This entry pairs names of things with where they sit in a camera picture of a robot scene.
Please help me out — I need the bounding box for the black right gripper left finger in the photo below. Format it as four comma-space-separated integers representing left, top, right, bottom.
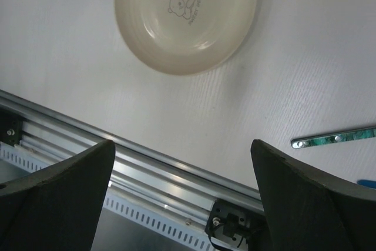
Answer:
1, 140, 115, 250

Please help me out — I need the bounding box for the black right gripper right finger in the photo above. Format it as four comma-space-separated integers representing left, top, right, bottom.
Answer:
250, 139, 375, 250

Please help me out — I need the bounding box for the cream bear plate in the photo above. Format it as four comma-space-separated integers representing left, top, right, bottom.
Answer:
115, 0, 257, 75

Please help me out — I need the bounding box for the aluminium frame rail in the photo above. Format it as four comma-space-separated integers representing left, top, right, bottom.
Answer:
1, 92, 263, 229

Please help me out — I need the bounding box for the white perforated cable duct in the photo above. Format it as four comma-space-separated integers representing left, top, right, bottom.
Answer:
1, 143, 214, 250

